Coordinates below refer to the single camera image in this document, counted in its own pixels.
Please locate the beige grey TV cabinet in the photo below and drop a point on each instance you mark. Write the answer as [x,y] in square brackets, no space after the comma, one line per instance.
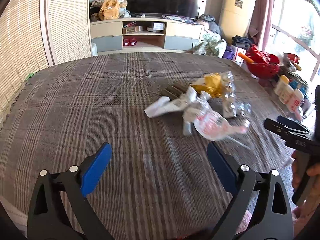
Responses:
[129,35]

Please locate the plaid grey table cloth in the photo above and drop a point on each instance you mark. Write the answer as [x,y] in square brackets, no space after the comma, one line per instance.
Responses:
[159,183]

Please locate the yellow bag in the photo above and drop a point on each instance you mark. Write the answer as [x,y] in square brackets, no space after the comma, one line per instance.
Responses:
[109,10]

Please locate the yellow wrapper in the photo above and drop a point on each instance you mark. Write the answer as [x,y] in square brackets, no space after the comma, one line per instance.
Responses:
[210,83]

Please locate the pink fluffy garment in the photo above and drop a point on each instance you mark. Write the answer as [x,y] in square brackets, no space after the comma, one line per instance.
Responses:
[245,222]

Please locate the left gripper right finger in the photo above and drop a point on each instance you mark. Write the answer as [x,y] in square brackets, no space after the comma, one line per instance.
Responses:
[271,218]

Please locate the white device on shelf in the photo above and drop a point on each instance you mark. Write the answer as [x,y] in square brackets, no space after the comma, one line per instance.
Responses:
[158,26]

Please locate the yellow cap white bottle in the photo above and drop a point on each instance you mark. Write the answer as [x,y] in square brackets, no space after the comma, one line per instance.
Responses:
[281,84]

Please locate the white paper strip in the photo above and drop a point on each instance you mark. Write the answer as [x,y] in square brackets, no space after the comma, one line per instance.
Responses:
[165,105]

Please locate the floral cloth pile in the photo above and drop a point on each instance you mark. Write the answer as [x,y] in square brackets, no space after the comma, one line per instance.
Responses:
[210,45]

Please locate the orange stick handle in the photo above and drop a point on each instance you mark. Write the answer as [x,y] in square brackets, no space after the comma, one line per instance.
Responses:
[246,58]

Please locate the white bottle red label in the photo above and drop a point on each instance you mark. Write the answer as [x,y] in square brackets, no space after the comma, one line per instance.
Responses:
[295,100]

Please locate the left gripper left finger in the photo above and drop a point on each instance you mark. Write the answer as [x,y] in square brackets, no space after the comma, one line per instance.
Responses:
[47,217]

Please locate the woven bamboo screen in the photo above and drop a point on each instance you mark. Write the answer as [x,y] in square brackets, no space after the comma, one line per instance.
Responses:
[37,34]

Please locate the clear plastic bag pink print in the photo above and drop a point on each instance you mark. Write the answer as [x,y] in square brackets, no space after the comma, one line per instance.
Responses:
[213,126]

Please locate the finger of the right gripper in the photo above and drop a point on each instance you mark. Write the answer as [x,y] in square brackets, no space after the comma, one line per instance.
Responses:
[288,136]
[291,125]

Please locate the red plastic basket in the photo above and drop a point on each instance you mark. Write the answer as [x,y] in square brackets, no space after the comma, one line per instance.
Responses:
[265,65]

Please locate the right hand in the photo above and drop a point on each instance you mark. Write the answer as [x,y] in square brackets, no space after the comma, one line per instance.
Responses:
[303,213]

